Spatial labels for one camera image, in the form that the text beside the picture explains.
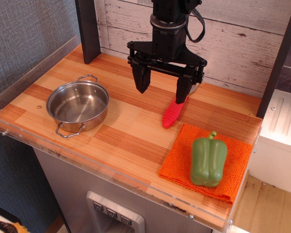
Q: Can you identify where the clear acrylic guard rail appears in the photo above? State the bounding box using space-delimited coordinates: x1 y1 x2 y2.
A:
0 113 233 233

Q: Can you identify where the stainless steel pot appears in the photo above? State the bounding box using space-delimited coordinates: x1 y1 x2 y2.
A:
46 74 110 138

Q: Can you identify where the dark shelf post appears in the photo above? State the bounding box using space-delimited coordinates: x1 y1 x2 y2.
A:
75 0 101 64
256 17 291 118

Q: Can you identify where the yellow black object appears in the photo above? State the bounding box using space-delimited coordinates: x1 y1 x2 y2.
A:
0 221 28 233

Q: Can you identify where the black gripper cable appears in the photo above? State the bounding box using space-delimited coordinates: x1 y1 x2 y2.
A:
183 8 206 44

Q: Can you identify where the green toy bell pepper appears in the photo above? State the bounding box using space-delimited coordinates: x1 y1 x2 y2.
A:
190 131 227 188

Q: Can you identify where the red handled toy fork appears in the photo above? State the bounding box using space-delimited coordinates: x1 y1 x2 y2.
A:
162 83 200 129

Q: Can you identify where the grey toy fridge cabinet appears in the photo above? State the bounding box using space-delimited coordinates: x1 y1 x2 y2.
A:
34 149 211 233

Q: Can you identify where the dark right shelf post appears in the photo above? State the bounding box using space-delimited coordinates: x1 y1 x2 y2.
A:
256 17 291 118

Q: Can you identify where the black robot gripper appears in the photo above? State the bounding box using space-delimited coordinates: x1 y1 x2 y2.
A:
127 20 207 104

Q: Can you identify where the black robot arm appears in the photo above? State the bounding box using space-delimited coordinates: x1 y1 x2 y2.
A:
127 0 207 104

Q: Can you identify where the dark left shelf post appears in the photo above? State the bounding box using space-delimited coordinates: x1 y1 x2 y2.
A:
75 0 101 64

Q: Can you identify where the orange folded cloth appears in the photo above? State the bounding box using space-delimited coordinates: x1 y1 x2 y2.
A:
158 124 253 203

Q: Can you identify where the white toy sink unit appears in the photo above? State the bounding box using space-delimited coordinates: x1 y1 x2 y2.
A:
249 90 291 192

